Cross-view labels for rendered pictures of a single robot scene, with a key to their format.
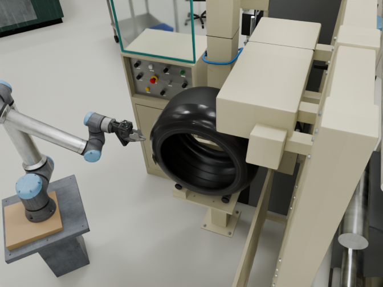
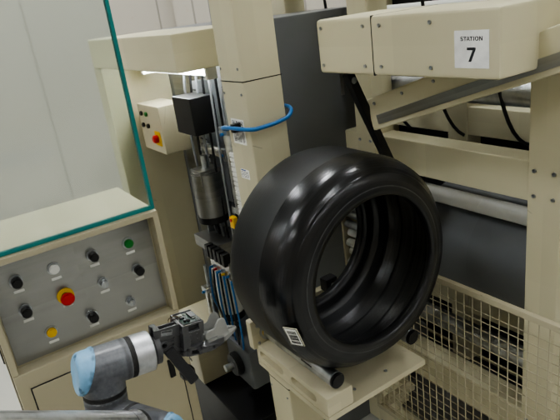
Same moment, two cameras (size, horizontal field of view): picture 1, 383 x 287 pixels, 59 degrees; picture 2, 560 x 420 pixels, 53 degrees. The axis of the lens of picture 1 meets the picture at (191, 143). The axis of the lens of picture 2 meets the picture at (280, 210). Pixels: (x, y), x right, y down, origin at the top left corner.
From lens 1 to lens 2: 142 cm
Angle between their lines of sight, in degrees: 52
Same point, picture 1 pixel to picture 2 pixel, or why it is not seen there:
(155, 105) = not seen: hidden behind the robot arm
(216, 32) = (257, 71)
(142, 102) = (52, 372)
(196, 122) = (367, 172)
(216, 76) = (268, 156)
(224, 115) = (510, 37)
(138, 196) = not seen: outside the picture
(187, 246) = not seen: outside the picture
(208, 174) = (342, 336)
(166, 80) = (95, 282)
